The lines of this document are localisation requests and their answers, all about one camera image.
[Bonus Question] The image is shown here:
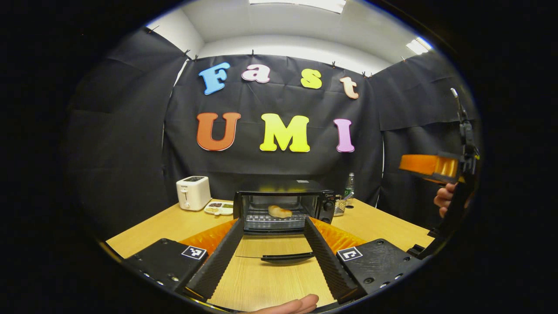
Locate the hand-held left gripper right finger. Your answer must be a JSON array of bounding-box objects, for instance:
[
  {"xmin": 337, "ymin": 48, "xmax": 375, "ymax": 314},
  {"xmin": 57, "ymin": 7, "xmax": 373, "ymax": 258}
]
[{"xmin": 304, "ymin": 216, "xmax": 424, "ymax": 305}]

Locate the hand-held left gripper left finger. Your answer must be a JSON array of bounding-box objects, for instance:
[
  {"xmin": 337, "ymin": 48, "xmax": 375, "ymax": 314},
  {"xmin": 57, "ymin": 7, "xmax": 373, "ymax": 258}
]
[{"xmin": 123, "ymin": 218, "xmax": 245, "ymax": 300}]

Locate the black electric oven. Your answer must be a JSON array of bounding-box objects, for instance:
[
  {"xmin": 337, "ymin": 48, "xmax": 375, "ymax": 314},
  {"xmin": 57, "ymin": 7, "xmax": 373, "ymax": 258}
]
[{"xmin": 233, "ymin": 179, "xmax": 337, "ymax": 265}]

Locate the white divided snack dish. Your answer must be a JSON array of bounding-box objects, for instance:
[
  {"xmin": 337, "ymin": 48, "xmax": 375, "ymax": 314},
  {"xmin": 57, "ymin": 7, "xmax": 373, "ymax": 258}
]
[{"xmin": 204, "ymin": 201, "xmax": 234, "ymax": 216}]

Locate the white toaster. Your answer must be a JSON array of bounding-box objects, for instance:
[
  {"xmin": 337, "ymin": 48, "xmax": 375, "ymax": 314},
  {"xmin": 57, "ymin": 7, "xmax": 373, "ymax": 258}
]
[{"xmin": 176, "ymin": 176, "xmax": 212, "ymax": 212}]

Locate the clear plastic bottle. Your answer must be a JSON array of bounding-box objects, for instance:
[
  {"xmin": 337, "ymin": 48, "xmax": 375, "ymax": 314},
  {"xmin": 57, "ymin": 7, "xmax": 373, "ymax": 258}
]
[{"xmin": 344, "ymin": 173, "xmax": 355, "ymax": 206}]

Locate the black backdrop cloth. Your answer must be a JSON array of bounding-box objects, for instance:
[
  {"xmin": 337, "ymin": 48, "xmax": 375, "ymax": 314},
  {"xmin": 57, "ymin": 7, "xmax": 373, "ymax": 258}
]
[{"xmin": 65, "ymin": 26, "xmax": 480, "ymax": 238}]

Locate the ceiling light panel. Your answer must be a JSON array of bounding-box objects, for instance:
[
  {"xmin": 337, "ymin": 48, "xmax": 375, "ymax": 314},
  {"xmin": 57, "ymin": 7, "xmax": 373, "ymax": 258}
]
[
  {"xmin": 405, "ymin": 37, "xmax": 433, "ymax": 55},
  {"xmin": 248, "ymin": 0, "xmax": 347, "ymax": 14}
]

